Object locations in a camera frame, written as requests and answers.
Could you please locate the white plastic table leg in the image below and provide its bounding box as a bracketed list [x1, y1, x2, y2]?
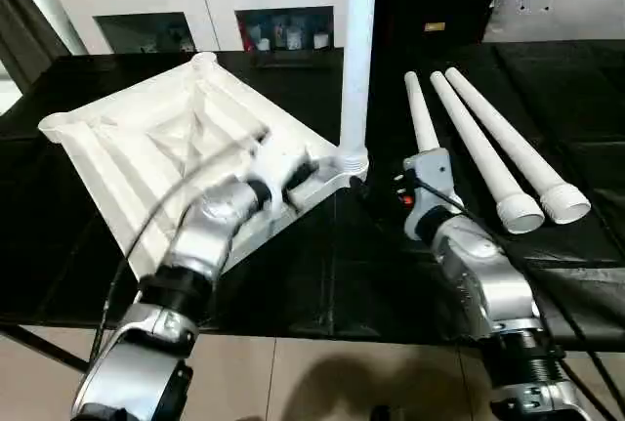
[337, 0, 381, 176]
[444, 66, 593, 225]
[403, 71, 443, 154]
[430, 70, 546, 235]

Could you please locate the white plastic table top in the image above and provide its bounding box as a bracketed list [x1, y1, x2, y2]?
[37, 52, 370, 277]

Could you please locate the black work mat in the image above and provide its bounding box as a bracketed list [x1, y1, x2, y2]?
[0, 42, 625, 349]

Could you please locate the white glass-door cabinet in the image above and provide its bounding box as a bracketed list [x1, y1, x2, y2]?
[49, 0, 351, 56]

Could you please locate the black stand leg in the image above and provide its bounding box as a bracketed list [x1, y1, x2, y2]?
[0, 325, 94, 373]

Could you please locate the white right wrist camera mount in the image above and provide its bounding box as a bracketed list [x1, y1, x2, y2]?
[400, 147, 462, 242]

